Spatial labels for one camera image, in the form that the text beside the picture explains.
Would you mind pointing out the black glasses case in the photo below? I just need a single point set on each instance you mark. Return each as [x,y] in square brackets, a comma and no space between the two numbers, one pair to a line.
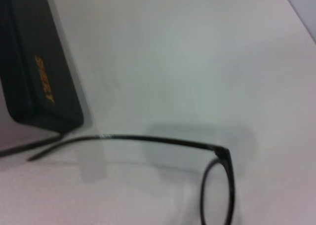
[29,62]

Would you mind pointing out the black round-frame glasses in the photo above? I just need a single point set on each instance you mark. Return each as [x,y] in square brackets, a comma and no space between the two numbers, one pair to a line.
[148,137]

